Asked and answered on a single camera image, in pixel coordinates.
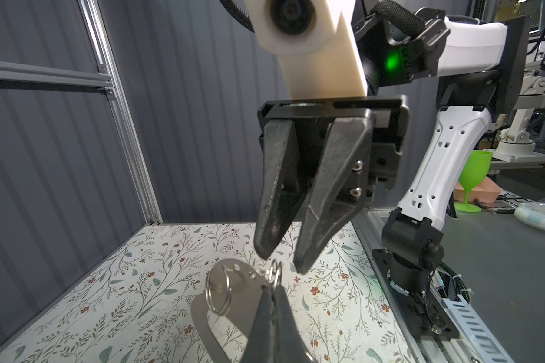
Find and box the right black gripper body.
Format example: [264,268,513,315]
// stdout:
[257,95,410,204]

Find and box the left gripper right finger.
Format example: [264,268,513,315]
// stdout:
[274,285,316,363]

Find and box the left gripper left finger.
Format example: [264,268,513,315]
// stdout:
[240,286,276,363]

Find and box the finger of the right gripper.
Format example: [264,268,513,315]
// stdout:
[294,116,374,275]
[254,119,302,260]

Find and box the grey strap metal keyring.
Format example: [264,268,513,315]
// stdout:
[190,259,282,362]

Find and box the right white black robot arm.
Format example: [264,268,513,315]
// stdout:
[246,1,529,340]

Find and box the green plastic goblet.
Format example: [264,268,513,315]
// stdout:
[454,151,493,213]

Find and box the pink tray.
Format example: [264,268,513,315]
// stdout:
[454,177,503,204]

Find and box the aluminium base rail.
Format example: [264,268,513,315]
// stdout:
[351,208,516,363]

